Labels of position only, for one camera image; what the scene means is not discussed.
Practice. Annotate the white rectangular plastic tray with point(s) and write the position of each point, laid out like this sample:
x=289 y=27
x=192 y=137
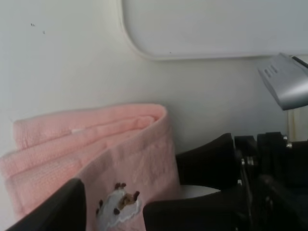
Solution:
x=209 y=29

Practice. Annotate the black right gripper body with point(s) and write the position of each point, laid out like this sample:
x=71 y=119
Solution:
x=274 y=174

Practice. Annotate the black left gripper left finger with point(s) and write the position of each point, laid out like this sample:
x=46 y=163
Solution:
x=65 y=210

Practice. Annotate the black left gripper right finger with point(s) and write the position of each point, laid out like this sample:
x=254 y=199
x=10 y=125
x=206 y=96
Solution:
x=221 y=211

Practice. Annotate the pink terry towel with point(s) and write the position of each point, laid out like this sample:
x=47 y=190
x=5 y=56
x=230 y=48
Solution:
x=124 y=155

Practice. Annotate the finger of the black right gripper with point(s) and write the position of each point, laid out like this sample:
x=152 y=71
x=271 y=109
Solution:
x=212 y=165

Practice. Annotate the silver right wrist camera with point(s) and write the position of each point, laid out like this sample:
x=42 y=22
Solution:
x=286 y=78

